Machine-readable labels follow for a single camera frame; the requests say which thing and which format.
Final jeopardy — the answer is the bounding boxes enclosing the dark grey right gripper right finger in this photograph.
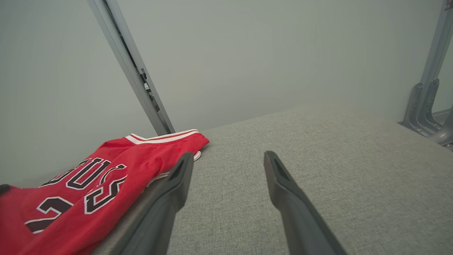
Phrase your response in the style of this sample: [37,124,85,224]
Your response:
[264,151,347,255]

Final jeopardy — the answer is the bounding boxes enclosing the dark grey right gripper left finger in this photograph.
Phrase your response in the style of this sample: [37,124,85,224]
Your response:
[111,152,194,255]

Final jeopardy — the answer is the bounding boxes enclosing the red basketball jersey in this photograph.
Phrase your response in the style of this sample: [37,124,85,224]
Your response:
[0,129,210,255]

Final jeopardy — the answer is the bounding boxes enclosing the grey partition post round feet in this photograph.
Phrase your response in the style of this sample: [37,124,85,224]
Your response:
[87,0,176,136]

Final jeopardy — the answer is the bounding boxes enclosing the grey partition post bracket feet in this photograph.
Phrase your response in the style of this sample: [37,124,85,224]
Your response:
[400,0,453,151]

